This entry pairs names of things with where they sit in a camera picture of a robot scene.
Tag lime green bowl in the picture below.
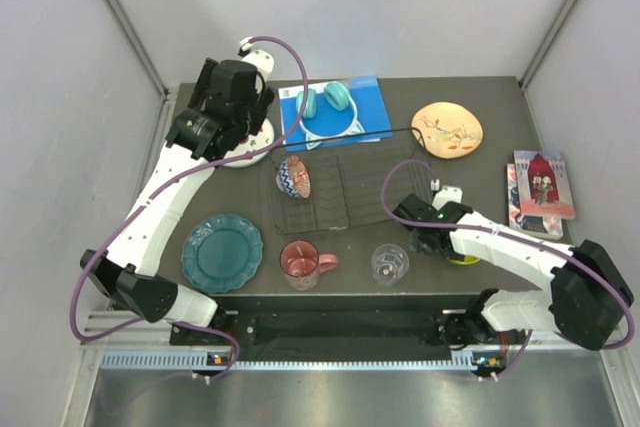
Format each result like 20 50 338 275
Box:
446 255 480 266

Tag white watermelon pattern plate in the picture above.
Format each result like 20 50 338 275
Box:
224 119 275 169

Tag black wire dish rack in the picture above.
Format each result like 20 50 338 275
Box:
266 128 429 235

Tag patterned blue red bowl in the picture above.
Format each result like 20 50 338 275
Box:
276 155 311 199

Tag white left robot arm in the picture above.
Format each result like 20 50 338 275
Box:
81 49 275 344

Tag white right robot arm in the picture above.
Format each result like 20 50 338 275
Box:
389 194 634 351

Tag clear drinking glass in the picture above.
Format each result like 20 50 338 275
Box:
371 244 410 286

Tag orange floral plate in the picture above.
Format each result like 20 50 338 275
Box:
411 101 484 160

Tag blue folder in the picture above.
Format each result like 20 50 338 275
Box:
285 76 392 152

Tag illustrated red castle book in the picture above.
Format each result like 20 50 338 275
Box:
514 150 576 220

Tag teal cat ear headphones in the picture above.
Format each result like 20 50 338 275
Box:
296 81 365 150

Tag pink glass mug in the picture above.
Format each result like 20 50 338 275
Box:
280 240 339 291

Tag teal scalloped plate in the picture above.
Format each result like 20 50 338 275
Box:
181 214 263 294

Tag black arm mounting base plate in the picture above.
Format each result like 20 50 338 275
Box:
168 309 501 348

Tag grey slotted cable duct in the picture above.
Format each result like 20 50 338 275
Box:
99 349 506 372

